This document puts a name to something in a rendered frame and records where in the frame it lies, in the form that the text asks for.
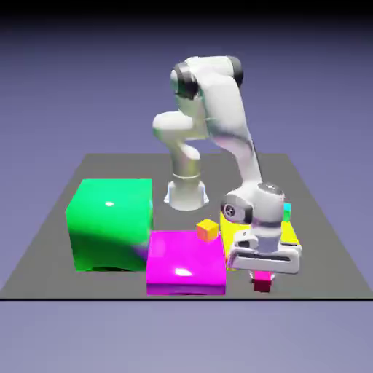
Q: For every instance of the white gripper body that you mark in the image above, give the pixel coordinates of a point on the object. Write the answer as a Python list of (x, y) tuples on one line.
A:
[(279, 263)]

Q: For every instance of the small red cube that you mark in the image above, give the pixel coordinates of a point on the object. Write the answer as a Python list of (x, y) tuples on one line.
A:
[(261, 283)]

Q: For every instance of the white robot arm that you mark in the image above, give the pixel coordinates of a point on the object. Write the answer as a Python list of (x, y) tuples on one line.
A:
[(224, 116)]

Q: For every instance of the small cyan cube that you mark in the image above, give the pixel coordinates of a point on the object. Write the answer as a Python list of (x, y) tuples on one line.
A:
[(287, 210)]

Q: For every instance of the small orange cube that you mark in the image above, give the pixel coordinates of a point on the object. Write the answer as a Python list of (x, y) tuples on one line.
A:
[(207, 230)]

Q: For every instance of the large yellow box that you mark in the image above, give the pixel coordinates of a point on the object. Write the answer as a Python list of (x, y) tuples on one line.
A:
[(290, 233)]

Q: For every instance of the large magenta box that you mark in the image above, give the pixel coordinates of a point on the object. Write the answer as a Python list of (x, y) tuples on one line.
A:
[(186, 259)]

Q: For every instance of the large green box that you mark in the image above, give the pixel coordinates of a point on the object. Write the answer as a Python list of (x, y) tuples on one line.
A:
[(109, 224)]

